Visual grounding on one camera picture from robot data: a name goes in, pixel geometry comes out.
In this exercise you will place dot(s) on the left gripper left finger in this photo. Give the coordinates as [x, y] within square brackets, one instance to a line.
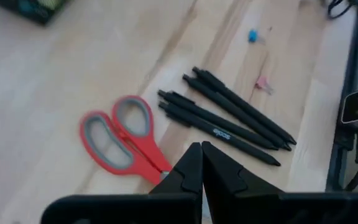
[166, 208]

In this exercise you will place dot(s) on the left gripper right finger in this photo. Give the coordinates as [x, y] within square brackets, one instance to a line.
[259, 208]

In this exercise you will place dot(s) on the black pen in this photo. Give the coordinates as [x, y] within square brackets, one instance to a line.
[244, 147]
[213, 118]
[244, 105]
[228, 107]

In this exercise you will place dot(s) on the blue binder clip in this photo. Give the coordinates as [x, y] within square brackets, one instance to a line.
[253, 35]

